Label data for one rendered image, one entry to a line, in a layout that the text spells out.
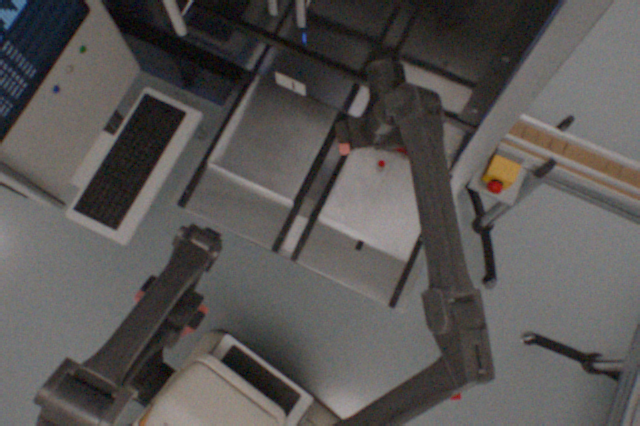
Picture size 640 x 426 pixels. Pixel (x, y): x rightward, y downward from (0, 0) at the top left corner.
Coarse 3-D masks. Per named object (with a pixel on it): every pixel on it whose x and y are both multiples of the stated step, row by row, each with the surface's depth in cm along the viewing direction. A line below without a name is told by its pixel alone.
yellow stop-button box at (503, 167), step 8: (496, 152) 154; (504, 152) 154; (496, 160) 153; (504, 160) 153; (512, 160) 153; (520, 160) 153; (488, 168) 153; (496, 168) 153; (504, 168) 153; (512, 168) 153; (520, 168) 153; (488, 176) 155; (496, 176) 152; (504, 176) 152; (512, 176) 152; (504, 184) 155
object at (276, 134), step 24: (264, 96) 173; (288, 96) 173; (240, 120) 171; (264, 120) 171; (288, 120) 172; (312, 120) 172; (336, 120) 172; (240, 144) 170; (264, 144) 170; (288, 144) 170; (312, 144) 170; (216, 168) 167; (240, 168) 168; (264, 168) 168; (288, 168) 168; (288, 192) 166
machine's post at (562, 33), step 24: (576, 0) 88; (600, 0) 86; (552, 24) 95; (576, 24) 92; (552, 48) 100; (528, 72) 108; (552, 72) 105; (504, 96) 119; (528, 96) 115; (504, 120) 127; (480, 144) 142; (456, 168) 161
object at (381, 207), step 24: (360, 168) 168; (384, 168) 168; (408, 168) 168; (336, 192) 166; (360, 192) 166; (384, 192) 166; (408, 192) 166; (336, 216) 164; (360, 216) 164; (384, 216) 164; (408, 216) 165; (384, 240) 163; (408, 240) 163
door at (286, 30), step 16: (208, 0) 140; (224, 0) 137; (240, 0) 133; (256, 0) 130; (288, 0) 124; (240, 16) 140; (256, 16) 137; (272, 16) 133; (288, 16) 130; (272, 32) 140; (288, 32) 137; (304, 48) 141
